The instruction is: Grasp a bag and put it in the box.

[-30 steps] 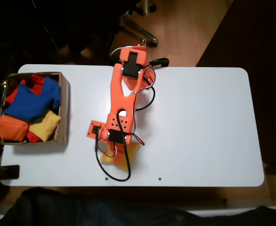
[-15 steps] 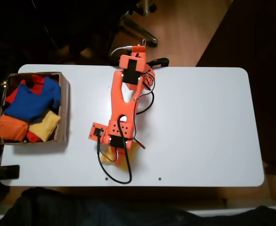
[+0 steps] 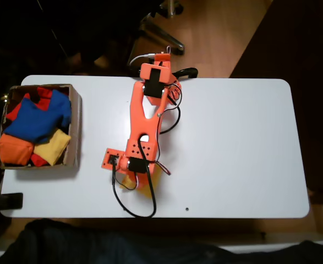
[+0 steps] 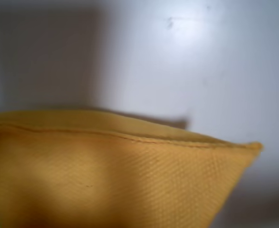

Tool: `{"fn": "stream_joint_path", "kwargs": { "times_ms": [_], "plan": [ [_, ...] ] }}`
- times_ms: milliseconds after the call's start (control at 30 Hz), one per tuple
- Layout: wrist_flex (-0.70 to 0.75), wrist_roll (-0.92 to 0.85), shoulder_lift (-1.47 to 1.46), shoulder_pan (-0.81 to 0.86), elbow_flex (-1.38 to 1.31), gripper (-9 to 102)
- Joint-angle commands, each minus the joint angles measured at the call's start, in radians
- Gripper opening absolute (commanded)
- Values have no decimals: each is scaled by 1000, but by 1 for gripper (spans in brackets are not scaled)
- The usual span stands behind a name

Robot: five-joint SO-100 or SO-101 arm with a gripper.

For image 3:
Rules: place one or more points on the blue fabric bean bag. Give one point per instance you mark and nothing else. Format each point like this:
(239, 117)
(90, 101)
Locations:
(37, 121)

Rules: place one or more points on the orange fabric bean bag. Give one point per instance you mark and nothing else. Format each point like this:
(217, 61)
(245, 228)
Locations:
(14, 149)

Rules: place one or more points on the office chair base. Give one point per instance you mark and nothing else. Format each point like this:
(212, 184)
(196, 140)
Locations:
(164, 34)

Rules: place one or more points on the red fabric bean bag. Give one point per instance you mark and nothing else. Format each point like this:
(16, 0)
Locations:
(44, 96)
(38, 160)

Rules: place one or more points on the black table clamp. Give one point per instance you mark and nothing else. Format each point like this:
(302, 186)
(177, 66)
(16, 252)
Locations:
(11, 201)

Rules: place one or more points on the yellow fabric bean bag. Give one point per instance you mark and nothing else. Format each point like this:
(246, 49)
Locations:
(52, 145)
(155, 178)

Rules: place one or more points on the brown cardboard box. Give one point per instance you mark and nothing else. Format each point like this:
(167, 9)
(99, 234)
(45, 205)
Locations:
(74, 129)

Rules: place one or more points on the orange camera mount with camera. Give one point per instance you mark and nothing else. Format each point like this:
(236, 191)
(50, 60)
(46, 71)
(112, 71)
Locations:
(107, 158)

